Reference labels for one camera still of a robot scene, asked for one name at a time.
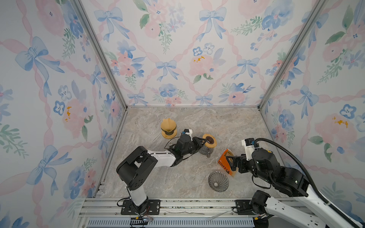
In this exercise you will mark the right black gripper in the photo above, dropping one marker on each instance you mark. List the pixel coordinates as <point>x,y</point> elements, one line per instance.
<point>242,160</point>

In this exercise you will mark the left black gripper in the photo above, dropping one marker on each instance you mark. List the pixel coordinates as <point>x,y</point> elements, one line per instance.
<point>195,140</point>

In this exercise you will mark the orange coffee filter pack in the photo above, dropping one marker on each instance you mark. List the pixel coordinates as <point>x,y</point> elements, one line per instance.
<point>224,163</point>

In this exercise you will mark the brown paper coffee filter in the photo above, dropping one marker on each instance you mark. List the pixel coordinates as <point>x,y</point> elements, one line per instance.
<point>168,124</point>

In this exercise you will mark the green glass dripper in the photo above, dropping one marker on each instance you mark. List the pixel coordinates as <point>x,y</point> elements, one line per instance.
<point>171,133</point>

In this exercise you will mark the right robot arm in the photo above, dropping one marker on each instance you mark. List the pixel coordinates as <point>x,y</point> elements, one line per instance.
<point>263,164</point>

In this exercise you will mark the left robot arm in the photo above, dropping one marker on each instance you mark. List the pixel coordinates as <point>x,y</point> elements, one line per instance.
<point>136,167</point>

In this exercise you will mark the grey glass dripper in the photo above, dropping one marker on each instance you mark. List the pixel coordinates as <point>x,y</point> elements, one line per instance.
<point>218,181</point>

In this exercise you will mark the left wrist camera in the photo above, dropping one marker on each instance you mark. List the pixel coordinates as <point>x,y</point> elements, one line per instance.
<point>188,132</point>

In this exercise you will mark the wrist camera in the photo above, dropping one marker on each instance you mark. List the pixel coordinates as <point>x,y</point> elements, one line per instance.
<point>188,132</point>
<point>248,148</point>

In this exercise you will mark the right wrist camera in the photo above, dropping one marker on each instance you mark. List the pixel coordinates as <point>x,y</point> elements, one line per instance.
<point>248,148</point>

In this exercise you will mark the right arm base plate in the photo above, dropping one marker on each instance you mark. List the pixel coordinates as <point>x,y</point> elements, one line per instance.
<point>243,207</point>

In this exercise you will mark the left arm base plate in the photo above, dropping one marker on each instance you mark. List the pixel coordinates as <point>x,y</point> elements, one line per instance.
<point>149,207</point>

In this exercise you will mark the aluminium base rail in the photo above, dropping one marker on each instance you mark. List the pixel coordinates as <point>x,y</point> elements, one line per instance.
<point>170,213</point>

